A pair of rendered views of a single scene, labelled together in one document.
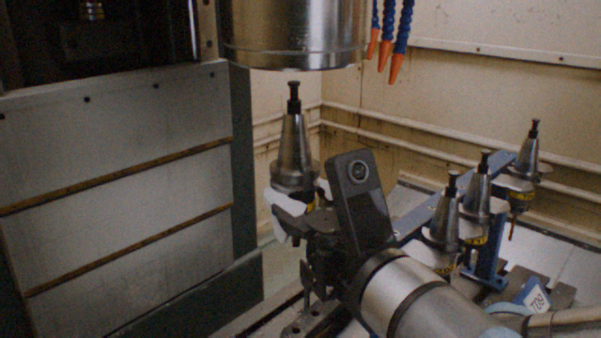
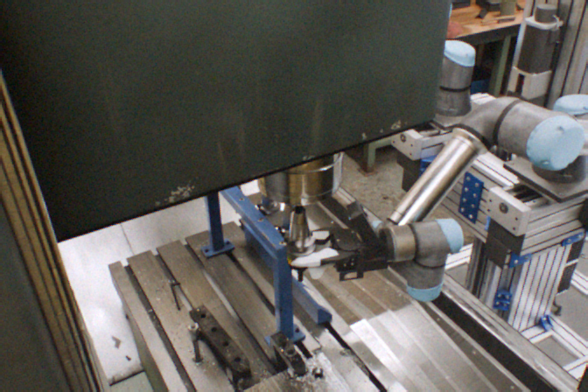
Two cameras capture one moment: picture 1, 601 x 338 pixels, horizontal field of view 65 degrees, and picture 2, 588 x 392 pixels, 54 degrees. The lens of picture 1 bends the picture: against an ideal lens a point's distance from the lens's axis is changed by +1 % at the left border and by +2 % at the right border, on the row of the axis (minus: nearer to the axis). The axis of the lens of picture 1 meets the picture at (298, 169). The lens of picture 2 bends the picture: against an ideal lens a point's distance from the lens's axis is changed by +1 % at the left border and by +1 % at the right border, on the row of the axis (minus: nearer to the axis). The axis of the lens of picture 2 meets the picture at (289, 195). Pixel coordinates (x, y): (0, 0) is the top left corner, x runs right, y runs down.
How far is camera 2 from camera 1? 1.02 m
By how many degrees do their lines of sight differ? 63
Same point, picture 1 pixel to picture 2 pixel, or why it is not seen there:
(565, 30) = not seen: hidden behind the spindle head
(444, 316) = (428, 230)
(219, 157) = not seen: hidden behind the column
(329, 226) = (355, 244)
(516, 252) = (179, 224)
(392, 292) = (408, 239)
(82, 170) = not seen: outside the picture
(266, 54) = (334, 188)
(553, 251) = (195, 206)
